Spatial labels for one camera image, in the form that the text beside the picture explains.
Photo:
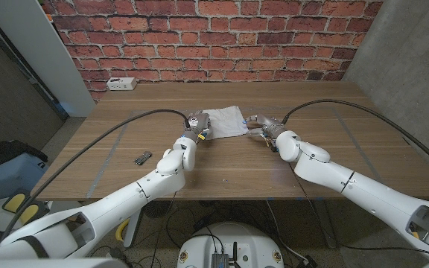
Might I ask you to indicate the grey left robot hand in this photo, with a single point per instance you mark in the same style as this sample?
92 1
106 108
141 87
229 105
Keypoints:
199 124

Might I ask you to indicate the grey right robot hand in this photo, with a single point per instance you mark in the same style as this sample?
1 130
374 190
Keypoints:
272 126

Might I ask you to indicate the white cloth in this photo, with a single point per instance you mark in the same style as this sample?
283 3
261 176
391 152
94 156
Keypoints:
227 123

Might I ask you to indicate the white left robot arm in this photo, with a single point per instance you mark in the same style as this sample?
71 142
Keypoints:
117 204

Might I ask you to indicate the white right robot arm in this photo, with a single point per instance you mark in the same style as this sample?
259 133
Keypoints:
367 193

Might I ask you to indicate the small black object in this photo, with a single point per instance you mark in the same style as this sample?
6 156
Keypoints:
143 158

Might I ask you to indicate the white power strip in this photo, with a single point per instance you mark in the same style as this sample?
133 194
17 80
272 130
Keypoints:
121 83

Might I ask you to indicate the red brick printed backdrop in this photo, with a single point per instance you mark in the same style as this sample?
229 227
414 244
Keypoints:
218 37

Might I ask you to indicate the black round fan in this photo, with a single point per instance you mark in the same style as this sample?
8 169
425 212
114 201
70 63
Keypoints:
156 208

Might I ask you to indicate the grey table leg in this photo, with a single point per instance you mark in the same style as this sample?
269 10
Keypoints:
325 223

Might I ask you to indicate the white robot torso base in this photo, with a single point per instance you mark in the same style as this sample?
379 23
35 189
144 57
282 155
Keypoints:
233 238

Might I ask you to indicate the white table leg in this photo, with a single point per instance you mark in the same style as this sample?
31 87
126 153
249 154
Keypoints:
132 231

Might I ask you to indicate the black antenna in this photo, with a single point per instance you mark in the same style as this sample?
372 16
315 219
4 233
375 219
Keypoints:
234 253

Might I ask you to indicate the small grey electronics box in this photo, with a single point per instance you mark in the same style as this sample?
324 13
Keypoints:
220 260

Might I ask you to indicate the blue storage bin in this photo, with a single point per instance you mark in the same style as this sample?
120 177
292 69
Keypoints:
9 178

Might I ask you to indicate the black bag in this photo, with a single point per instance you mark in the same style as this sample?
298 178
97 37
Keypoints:
2 152

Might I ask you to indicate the black pedal with yellow pads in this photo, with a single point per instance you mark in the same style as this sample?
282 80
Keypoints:
15 203

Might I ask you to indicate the white wall panel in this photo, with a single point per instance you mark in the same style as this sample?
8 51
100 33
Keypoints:
39 48

